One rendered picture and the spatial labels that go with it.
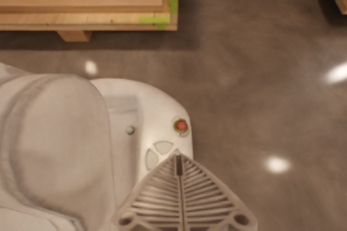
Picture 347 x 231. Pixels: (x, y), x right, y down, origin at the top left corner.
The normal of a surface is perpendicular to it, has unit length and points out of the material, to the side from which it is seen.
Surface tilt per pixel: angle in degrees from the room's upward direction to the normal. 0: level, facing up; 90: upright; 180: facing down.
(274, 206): 0
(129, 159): 0
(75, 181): 86
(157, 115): 1
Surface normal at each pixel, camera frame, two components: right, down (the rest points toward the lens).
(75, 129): 1.00, -0.01
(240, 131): -0.02, -0.33
